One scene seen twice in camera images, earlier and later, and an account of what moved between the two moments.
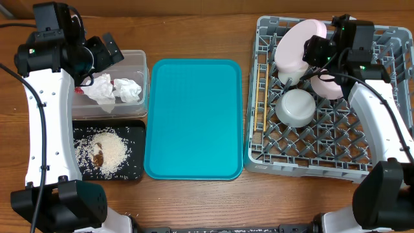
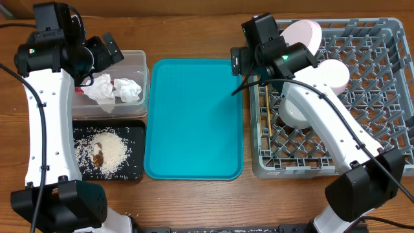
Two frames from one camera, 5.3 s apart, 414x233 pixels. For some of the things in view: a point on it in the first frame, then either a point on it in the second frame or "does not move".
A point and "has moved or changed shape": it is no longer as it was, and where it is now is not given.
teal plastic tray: (194, 126) does not move
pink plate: (288, 55) does not move
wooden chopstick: (266, 99) to (268, 110)
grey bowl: (295, 108) has moved or changed shape
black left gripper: (96, 44) does not move
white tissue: (104, 90) does not move
